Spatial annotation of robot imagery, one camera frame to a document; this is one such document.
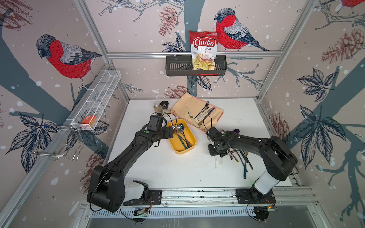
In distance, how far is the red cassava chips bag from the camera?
83 cm

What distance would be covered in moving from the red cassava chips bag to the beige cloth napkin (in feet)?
1.20

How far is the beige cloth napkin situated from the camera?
41.9 inches
